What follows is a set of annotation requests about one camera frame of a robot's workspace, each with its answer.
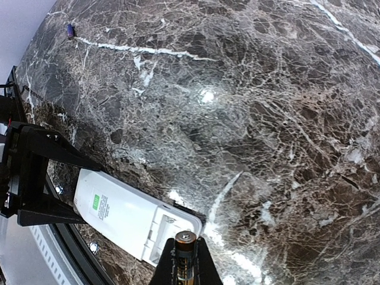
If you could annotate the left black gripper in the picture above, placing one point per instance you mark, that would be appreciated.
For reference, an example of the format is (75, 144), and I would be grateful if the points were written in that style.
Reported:
(20, 140)

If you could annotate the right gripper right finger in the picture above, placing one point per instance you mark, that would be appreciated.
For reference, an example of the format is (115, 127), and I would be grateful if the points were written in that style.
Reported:
(205, 269)

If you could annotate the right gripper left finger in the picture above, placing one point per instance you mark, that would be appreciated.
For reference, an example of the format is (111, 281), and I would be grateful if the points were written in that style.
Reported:
(166, 272)

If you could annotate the copper top battery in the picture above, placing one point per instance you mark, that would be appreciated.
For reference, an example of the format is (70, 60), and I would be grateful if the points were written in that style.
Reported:
(185, 254)

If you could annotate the white remote control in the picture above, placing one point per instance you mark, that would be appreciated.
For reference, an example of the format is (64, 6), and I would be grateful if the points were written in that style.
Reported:
(136, 222)

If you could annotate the purple battery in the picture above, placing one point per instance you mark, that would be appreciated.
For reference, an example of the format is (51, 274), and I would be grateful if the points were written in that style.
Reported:
(70, 31)

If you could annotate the black front rail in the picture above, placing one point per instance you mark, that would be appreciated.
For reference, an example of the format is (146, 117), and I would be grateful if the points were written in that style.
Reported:
(85, 268)

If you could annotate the white slotted cable duct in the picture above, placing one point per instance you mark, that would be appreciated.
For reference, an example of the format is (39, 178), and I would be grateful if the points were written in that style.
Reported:
(52, 255)

